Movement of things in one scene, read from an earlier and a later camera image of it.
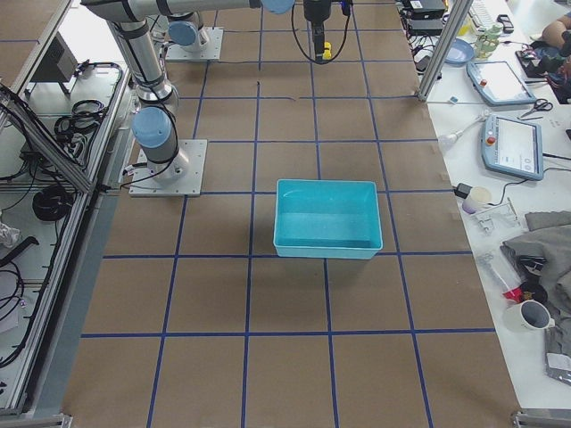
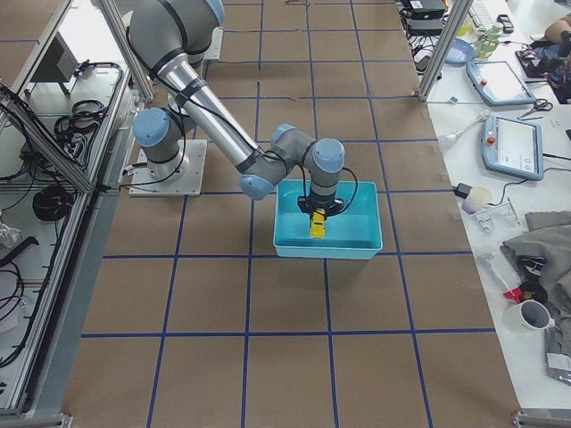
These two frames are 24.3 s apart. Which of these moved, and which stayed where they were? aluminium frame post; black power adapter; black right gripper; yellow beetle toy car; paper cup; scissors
Moved: black right gripper; yellow beetle toy car
Stayed: aluminium frame post; black power adapter; paper cup; scissors
